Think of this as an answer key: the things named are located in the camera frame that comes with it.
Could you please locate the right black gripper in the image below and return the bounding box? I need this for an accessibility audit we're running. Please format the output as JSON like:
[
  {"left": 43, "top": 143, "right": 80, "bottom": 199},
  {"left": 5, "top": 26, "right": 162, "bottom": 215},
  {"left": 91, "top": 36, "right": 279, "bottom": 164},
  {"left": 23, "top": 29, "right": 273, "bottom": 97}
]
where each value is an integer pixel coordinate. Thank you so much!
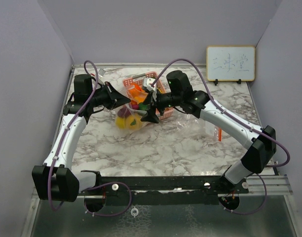
[{"left": 141, "top": 88, "right": 183, "bottom": 123}]

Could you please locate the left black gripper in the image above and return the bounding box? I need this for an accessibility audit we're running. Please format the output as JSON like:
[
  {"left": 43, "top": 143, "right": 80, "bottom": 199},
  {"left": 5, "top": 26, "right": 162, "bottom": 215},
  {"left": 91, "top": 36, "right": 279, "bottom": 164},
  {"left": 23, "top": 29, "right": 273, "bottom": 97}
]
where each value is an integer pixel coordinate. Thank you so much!
[{"left": 89, "top": 81, "right": 131, "bottom": 110}]

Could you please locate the green toy lime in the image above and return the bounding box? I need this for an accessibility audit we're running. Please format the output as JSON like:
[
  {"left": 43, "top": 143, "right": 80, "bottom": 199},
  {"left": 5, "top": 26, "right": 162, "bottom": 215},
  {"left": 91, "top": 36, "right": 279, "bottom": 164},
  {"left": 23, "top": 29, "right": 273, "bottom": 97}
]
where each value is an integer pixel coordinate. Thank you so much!
[{"left": 138, "top": 103, "right": 149, "bottom": 111}]

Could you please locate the purple toy sweet potato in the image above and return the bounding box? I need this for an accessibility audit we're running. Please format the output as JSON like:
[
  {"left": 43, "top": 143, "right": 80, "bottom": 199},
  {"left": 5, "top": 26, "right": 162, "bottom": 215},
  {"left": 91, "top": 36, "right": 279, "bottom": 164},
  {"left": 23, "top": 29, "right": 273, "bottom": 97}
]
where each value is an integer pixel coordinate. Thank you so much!
[{"left": 117, "top": 107, "right": 131, "bottom": 118}]

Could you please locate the clear zip top bag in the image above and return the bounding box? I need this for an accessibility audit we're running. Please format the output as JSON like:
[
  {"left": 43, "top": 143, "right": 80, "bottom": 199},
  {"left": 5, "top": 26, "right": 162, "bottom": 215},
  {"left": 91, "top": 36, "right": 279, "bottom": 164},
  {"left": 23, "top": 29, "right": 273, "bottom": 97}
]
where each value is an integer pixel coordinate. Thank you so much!
[{"left": 114, "top": 100, "right": 148, "bottom": 132}]

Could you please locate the yellow toy lemon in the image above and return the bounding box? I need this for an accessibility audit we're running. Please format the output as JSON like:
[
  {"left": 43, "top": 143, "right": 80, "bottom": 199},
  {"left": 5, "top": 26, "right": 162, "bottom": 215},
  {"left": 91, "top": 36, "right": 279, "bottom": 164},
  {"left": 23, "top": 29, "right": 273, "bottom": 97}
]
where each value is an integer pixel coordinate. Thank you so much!
[{"left": 115, "top": 117, "right": 127, "bottom": 129}]

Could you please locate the pink plastic basket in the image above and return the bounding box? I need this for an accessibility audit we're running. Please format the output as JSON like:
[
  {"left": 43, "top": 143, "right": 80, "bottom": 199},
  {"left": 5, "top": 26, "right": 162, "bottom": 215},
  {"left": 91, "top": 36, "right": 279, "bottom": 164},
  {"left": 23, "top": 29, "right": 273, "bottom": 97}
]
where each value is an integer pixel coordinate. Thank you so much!
[{"left": 122, "top": 72, "right": 166, "bottom": 106}]

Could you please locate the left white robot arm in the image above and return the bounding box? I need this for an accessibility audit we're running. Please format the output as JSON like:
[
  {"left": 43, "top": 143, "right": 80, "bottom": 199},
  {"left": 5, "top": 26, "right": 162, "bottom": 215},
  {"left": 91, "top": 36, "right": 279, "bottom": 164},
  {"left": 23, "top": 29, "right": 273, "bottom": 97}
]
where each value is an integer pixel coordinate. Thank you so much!
[{"left": 32, "top": 74, "right": 130, "bottom": 202}]

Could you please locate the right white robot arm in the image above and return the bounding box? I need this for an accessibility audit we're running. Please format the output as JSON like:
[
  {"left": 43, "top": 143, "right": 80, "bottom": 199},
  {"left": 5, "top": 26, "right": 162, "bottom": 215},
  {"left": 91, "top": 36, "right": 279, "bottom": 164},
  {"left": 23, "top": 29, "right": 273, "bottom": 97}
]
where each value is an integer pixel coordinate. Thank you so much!
[{"left": 141, "top": 70, "right": 276, "bottom": 193}]

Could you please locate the orange toy tangerine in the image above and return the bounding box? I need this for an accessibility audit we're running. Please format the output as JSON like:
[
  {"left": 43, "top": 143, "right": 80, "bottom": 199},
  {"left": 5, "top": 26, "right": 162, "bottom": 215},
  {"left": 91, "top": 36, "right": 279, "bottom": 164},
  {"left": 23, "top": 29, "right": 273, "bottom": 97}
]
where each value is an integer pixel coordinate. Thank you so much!
[{"left": 126, "top": 83, "right": 141, "bottom": 98}]

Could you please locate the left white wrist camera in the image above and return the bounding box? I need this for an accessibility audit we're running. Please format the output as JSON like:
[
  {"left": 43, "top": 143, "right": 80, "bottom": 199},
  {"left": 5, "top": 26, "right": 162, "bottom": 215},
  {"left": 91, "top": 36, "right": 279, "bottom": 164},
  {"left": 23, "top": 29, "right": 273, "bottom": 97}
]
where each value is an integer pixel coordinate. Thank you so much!
[{"left": 98, "top": 69, "right": 106, "bottom": 77}]

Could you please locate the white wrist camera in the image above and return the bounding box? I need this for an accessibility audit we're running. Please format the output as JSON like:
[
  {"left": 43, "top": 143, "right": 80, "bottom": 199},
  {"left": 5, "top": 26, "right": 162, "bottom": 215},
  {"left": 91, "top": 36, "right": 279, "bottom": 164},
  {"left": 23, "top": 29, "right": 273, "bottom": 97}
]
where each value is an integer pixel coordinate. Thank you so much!
[
  {"left": 142, "top": 78, "right": 156, "bottom": 100},
  {"left": 98, "top": 69, "right": 106, "bottom": 77}
]

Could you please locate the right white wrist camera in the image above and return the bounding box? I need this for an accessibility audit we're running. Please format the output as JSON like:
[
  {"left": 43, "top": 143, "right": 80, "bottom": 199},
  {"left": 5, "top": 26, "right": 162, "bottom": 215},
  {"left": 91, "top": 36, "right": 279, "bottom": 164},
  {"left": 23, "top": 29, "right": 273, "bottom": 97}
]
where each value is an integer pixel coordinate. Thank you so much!
[{"left": 142, "top": 78, "right": 156, "bottom": 100}]

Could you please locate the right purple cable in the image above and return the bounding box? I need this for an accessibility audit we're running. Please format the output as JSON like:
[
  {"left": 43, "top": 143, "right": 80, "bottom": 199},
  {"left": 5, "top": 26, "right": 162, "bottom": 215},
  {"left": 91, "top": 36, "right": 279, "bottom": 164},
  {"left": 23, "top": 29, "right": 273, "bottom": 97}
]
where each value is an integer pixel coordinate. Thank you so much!
[{"left": 151, "top": 58, "right": 291, "bottom": 215}]

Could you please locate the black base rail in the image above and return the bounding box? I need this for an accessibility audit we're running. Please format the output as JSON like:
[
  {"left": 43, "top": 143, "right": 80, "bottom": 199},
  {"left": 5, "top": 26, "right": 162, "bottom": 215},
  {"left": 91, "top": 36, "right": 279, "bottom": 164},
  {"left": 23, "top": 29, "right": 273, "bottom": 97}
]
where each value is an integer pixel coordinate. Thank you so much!
[{"left": 79, "top": 176, "right": 248, "bottom": 206}]

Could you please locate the small whiteboard wooden frame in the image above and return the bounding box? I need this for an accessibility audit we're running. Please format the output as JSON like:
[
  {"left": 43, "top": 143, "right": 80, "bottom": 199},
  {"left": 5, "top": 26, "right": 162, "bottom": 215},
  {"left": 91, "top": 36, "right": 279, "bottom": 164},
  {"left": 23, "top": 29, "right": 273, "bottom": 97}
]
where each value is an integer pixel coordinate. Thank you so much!
[{"left": 206, "top": 45, "right": 256, "bottom": 84}]

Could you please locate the aluminium frame rail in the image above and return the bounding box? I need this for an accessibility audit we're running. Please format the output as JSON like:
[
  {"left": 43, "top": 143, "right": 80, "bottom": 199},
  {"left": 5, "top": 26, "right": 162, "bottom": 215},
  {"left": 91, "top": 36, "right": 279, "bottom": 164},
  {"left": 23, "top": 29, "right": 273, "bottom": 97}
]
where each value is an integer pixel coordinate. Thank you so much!
[{"left": 246, "top": 175, "right": 293, "bottom": 196}]

